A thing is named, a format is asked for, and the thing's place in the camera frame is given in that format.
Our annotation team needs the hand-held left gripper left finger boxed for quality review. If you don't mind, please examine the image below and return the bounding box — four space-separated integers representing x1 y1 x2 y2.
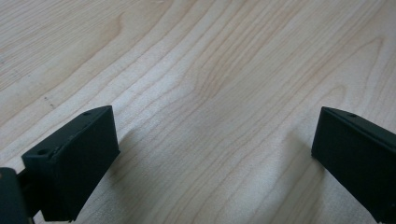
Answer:
21 105 121 223

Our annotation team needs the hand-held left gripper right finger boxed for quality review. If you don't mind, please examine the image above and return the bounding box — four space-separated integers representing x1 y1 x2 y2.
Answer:
311 105 396 224

